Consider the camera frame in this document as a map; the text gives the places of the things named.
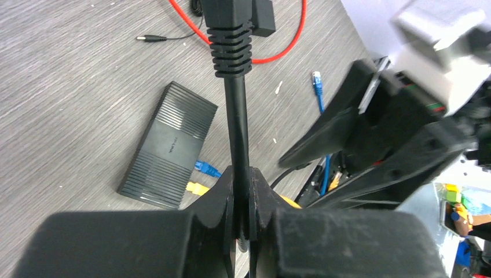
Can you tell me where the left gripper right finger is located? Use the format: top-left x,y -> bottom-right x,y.
249,169 -> 446,277

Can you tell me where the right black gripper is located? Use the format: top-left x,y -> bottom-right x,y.
278,60 -> 476,209

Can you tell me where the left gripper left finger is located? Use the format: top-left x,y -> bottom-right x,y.
13,168 -> 235,277

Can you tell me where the blue ethernet cable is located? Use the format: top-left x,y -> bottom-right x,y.
193,71 -> 332,196

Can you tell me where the black network switch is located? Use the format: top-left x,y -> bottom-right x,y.
117,81 -> 218,210

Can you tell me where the red ethernet cable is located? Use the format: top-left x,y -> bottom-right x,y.
168,0 -> 307,65

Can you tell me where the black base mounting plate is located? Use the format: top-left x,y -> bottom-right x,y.
294,152 -> 345,207

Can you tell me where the yellow ethernet cable on switch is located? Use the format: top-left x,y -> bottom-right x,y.
186,181 -> 302,210

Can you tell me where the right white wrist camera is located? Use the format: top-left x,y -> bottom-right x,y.
391,1 -> 490,116

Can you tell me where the black power adapter with cord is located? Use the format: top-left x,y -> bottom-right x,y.
136,1 -> 276,43

